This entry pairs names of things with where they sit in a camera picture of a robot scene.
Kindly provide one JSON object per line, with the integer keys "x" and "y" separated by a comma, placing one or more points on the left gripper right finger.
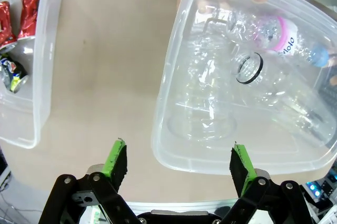
{"x": 241, "y": 168}

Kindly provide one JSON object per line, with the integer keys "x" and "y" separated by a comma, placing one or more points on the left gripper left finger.
{"x": 116, "y": 166}

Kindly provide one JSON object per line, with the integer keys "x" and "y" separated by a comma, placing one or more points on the clear plastic bin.
{"x": 184, "y": 145}
{"x": 39, "y": 81}

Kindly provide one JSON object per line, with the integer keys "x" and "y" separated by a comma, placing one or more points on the crushed clear plastic bottle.
{"x": 208, "y": 89}

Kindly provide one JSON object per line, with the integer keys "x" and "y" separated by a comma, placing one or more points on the crushed blue silver can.
{"x": 13, "y": 72}

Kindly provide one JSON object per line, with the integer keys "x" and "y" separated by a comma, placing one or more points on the clear bottle with pink label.
{"x": 276, "y": 34}

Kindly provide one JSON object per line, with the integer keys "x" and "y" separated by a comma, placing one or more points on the crushed red can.
{"x": 29, "y": 10}
{"x": 6, "y": 26}

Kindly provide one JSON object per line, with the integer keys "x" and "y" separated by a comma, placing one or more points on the white equipment with blue lights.
{"x": 321, "y": 189}

